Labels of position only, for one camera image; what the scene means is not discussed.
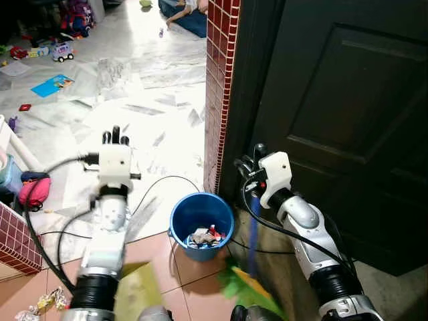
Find thin black floor cable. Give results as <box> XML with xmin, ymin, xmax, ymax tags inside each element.
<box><xmin>129</xmin><ymin>175</ymin><xmax>203</xmax><ymax>223</ymax></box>

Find person sitting on floor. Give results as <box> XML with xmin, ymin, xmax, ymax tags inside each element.
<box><xmin>158</xmin><ymin>0</ymin><xmax>209</xmax><ymax>39</ymax></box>

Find blue plastic bucket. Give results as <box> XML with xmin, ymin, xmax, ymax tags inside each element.
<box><xmin>169</xmin><ymin>192</ymin><xmax>235</xmax><ymax>251</ymax></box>

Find crumpled candy wrappers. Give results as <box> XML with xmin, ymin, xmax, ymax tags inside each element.
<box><xmin>12</xmin><ymin>286</ymin><xmax>69</xmax><ymax>320</ymax></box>

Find white furniture rail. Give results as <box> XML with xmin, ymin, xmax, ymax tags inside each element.
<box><xmin>0</xmin><ymin>114</ymin><xmax>42</xmax><ymax>176</ymax></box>

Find rubbish in bucket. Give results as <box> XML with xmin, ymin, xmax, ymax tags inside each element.
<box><xmin>187</xmin><ymin>225</ymin><xmax>225</xmax><ymax>249</ymax></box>

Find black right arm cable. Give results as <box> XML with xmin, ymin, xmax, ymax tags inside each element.
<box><xmin>239</xmin><ymin>177</ymin><xmax>356</xmax><ymax>276</ymax></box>

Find green broom with blue handle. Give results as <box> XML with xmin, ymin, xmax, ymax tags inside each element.
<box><xmin>217</xmin><ymin>193</ymin><xmax>290</xmax><ymax>321</ymax></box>

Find white and purple toy car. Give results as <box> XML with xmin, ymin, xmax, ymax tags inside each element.
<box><xmin>51</xmin><ymin>41</ymin><xmax>76</xmax><ymax>63</ymax></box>

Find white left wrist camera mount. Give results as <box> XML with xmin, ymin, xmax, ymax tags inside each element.
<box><xmin>98</xmin><ymin>143</ymin><xmax>134</xmax><ymax>192</ymax></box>

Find yellow dustpan with red handle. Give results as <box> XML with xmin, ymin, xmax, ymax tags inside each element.
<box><xmin>112</xmin><ymin>261</ymin><xmax>165</xmax><ymax>321</ymax></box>

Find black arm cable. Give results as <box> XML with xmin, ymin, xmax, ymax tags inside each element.
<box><xmin>239</xmin><ymin>177</ymin><xmax>356</xmax><ymax>276</ymax></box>
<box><xmin>23</xmin><ymin>154</ymin><xmax>102</xmax><ymax>296</ymax></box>

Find blue picture book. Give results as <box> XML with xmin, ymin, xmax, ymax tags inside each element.
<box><xmin>31</xmin><ymin>73</ymin><xmax>75</xmax><ymax>98</ymax></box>

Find pink and black bag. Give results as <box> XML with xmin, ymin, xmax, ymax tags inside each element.
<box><xmin>18</xmin><ymin>173</ymin><xmax>53</xmax><ymax>209</ymax></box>

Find white paper sheet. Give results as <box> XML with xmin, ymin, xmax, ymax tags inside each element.
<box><xmin>0</xmin><ymin>60</ymin><xmax>31</xmax><ymax>77</ymax></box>

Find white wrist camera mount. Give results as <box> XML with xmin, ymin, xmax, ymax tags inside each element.
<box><xmin>98</xmin><ymin>143</ymin><xmax>134</xmax><ymax>192</ymax></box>
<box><xmin>257</xmin><ymin>151</ymin><xmax>294</xmax><ymax>209</ymax></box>

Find clear plastic bag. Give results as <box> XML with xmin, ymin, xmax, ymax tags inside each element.
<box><xmin>96</xmin><ymin>58</ymin><xmax>132</xmax><ymax>92</ymax></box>

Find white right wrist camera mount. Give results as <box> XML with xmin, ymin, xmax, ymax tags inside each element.
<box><xmin>257</xmin><ymin>151</ymin><xmax>294</xmax><ymax>209</ymax></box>

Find dark panelled door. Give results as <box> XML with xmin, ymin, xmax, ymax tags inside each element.
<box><xmin>223</xmin><ymin>0</ymin><xmax>428</xmax><ymax>276</ymax></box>

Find purple and red backpack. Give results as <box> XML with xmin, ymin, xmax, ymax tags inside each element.
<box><xmin>62</xmin><ymin>0</ymin><xmax>96</xmax><ymax>39</ymax></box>

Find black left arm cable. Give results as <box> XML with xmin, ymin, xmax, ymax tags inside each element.
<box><xmin>23</xmin><ymin>154</ymin><xmax>102</xmax><ymax>296</ymax></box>

